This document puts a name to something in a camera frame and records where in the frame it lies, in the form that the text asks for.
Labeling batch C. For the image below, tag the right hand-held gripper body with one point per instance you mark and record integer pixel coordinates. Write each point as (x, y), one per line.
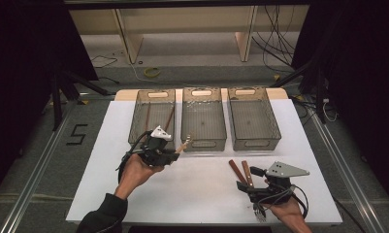
(285, 170)

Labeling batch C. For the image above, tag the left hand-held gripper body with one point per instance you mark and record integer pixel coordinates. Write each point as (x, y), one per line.
(158, 133)

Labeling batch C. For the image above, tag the light wooden spoon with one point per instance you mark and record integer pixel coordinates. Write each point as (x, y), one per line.
(182, 147)

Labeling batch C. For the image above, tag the transparent grey plastic basket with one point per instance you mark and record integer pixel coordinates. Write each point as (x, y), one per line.
(253, 121)
(203, 123)
(156, 116)

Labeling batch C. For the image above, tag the brown wooden utensils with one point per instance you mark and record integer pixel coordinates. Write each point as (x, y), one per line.
(235, 170)

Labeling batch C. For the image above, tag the brown wooden chopstick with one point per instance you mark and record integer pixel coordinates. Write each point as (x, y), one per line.
(147, 116)
(170, 116)

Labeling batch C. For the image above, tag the person's left hand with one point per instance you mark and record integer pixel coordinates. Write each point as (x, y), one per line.
(135, 174)

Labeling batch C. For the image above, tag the person's right hand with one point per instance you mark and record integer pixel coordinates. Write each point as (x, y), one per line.
(289, 213)

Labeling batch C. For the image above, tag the white table cover sheet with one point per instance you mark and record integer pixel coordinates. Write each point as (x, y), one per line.
(198, 194)

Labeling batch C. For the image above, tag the yellow tape roll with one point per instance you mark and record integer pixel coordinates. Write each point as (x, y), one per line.
(151, 72)

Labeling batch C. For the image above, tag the black metal stand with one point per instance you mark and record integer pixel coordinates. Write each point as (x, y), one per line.
(319, 97)
(56, 103)

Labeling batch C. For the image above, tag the light wooden desk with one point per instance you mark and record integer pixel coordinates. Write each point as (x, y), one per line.
(182, 19)

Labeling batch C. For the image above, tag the black curtain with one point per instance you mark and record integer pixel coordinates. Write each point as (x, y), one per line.
(20, 64)
(360, 64)

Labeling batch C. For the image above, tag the black metal crossbar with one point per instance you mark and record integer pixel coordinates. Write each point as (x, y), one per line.
(182, 3)

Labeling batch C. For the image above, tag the aluminium floor rail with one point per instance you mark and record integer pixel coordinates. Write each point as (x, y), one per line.
(37, 168)
(347, 168)

